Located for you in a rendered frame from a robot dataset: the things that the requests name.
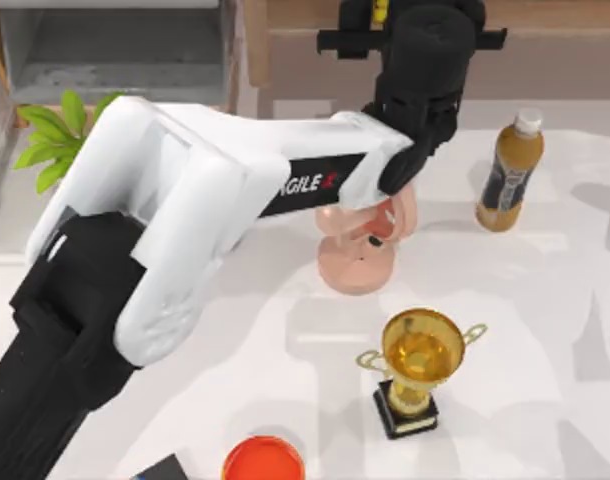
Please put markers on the small yellow object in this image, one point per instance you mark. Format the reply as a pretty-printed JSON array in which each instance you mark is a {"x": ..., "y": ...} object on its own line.
[{"x": 381, "y": 10}]

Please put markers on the brown bottle with white cap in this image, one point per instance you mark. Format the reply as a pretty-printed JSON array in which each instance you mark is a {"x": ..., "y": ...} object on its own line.
[{"x": 510, "y": 175}]

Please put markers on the grey cabinet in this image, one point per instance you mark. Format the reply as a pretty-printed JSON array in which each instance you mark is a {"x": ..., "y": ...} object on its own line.
[{"x": 120, "y": 45}]

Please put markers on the gold trophy with black base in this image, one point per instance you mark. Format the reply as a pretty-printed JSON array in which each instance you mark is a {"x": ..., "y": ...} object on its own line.
[{"x": 420, "y": 350}]

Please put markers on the green leafy plant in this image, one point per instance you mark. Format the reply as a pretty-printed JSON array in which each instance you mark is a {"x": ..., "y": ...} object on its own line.
[{"x": 55, "y": 135}]

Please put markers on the orange red bowl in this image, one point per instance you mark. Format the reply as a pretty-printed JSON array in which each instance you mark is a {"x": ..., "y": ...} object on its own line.
[{"x": 264, "y": 460}]

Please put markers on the black book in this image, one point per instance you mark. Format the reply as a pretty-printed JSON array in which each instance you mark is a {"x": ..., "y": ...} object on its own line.
[{"x": 162, "y": 470}]

